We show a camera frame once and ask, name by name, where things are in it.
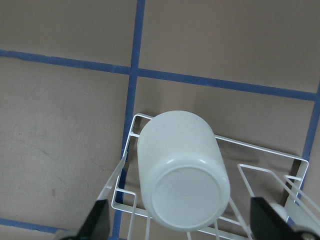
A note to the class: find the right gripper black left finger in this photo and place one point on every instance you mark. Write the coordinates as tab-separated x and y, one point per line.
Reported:
97	224

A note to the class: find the white wire cup rack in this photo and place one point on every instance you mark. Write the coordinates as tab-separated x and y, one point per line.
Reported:
279	132

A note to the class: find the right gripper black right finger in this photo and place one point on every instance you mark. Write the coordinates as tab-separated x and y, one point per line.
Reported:
266	224

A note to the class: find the white ikea cup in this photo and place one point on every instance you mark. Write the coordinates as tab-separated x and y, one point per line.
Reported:
183	180

